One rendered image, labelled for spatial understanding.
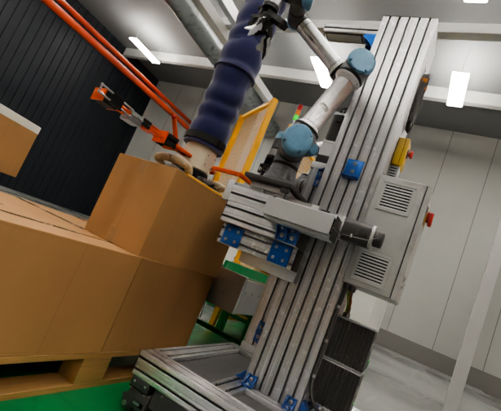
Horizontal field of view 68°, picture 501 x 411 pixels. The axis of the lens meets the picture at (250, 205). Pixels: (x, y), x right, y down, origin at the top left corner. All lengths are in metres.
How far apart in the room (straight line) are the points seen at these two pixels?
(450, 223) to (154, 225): 10.01
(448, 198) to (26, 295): 10.70
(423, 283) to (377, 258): 9.29
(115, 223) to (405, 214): 1.22
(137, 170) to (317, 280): 0.93
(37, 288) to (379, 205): 1.26
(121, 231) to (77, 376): 0.58
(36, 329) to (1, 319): 0.13
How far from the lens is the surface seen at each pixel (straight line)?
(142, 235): 1.63
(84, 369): 1.68
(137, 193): 1.73
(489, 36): 4.03
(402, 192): 1.60
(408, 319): 10.75
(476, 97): 10.19
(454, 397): 4.72
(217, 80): 2.07
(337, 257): 1.61
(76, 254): 1.40
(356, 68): 1.63
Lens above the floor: 0.69
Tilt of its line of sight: 8 degrees up
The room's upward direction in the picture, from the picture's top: 22 degrees clockwise
